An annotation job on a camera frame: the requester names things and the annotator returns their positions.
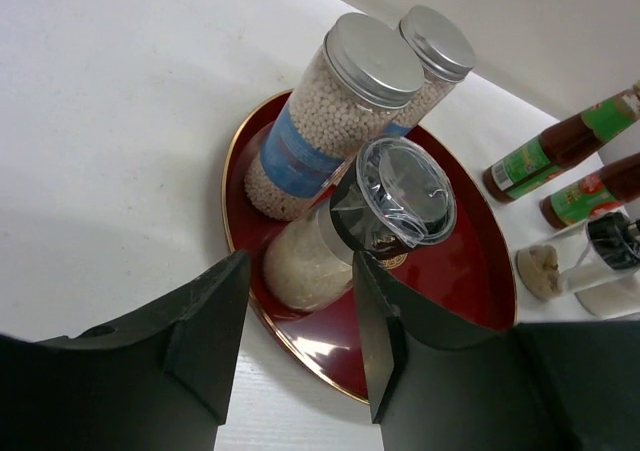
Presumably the red sauce bottle yellow cap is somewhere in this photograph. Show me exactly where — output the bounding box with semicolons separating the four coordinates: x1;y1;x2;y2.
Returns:
482;83;639;203

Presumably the white salt grinder black cap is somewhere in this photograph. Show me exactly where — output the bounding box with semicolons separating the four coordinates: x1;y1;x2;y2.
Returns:
262;136;457;312

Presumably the beige spice grinder black cap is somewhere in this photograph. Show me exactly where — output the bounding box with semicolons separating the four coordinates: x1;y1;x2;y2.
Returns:
515;229;590;301

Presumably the round red lacquer tray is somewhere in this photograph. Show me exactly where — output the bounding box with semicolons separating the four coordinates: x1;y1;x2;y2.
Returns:
221;89;519;405

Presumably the bead jar blue label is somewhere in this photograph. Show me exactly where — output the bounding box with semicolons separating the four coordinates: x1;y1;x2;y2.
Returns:
385;5;476;136
244;13;423;221

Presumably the white spice grinder black cap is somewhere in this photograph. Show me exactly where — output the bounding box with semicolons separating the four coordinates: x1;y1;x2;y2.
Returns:
557;212;639;319

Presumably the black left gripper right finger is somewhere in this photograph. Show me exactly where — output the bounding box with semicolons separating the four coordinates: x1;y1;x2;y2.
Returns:
353;252;639;450

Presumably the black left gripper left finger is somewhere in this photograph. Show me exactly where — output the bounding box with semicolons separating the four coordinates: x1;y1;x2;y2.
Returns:
1;251;250;450

